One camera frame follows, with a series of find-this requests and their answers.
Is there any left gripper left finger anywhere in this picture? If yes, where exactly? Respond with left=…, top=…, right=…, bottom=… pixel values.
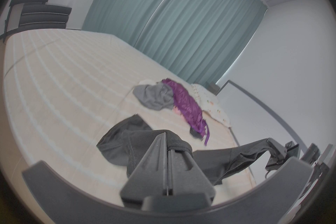
left=120, top=132, right=168, bottom=209

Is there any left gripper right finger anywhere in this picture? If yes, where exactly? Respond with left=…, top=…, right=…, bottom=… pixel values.
left=169, top=150, right=216, bottom=202

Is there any black T-shirt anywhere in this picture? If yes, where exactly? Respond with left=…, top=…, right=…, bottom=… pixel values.
left=96, top=114, right=276, bottom=185

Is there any bed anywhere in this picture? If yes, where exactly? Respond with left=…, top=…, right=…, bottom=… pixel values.
left=2, top=28, right=311, bottom=208

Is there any purple satin garment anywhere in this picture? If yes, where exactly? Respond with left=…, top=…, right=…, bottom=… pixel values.
left=161, top=79, right=210, bottom=147

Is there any white printed pillow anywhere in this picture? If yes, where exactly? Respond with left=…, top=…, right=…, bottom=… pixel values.
left=190, top=83, right=231, bottom=127

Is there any white garment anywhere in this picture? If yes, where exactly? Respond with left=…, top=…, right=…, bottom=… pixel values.
left=138, top=79, right=158, bottom=87

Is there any grey bedside table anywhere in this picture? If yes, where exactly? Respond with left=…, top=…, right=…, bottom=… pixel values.
left=205, top=82, right=221, bottom=95

